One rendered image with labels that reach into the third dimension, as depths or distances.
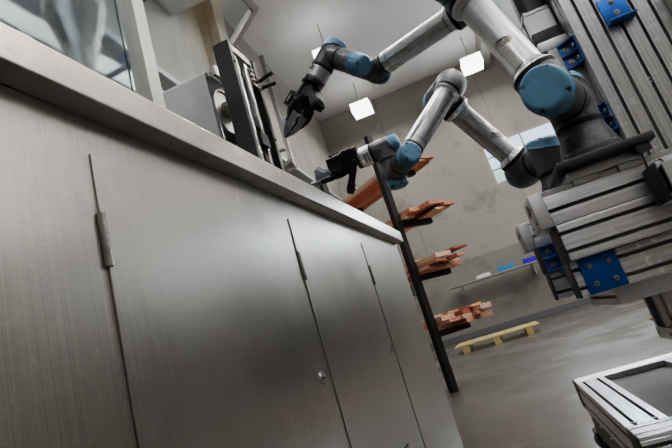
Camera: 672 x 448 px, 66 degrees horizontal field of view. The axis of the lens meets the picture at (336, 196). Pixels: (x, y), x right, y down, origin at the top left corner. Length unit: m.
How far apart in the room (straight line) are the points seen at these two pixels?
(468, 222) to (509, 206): 0.94
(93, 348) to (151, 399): 0.08
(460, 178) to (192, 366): 11.61
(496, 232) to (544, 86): 10.60
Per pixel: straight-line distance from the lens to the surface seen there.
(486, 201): 11.98
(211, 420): 0.62
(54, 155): 0.55
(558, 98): 1.31
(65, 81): 0.57
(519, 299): 11.77
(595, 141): 1.41
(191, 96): 1.62
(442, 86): 1.88
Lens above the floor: 0.55
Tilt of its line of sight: 16 degrees up
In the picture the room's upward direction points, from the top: 17 degrees counter-clockwise
